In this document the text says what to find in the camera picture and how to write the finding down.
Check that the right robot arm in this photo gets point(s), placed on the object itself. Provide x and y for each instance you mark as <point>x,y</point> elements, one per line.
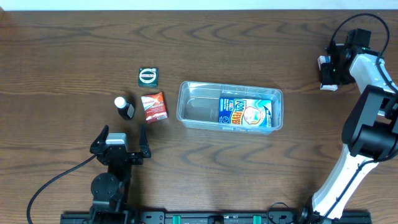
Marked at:
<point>369,135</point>

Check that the blue KoolFever box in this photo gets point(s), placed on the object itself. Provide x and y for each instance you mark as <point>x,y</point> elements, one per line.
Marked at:
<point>245,112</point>

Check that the white blue Panadol box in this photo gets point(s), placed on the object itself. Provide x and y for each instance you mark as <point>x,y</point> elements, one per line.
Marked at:
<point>327,81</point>

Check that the dark syrup bottle white cap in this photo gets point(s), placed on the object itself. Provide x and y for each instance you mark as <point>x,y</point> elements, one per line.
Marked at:
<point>125,109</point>

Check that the red Panadol ActiFast box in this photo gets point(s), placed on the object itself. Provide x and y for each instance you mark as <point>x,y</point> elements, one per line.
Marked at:
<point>154,107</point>

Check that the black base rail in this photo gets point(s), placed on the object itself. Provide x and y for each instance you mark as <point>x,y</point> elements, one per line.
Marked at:
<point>158,217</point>

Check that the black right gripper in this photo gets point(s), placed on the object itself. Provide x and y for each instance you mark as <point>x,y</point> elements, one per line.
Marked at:
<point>327,78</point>

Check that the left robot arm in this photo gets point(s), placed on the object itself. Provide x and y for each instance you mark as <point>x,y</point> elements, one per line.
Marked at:
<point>110,189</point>

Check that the clear plastic container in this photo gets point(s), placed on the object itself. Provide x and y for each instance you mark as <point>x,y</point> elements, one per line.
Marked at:
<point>198,105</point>

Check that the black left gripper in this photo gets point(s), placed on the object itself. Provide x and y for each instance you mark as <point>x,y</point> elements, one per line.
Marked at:
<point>119,154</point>

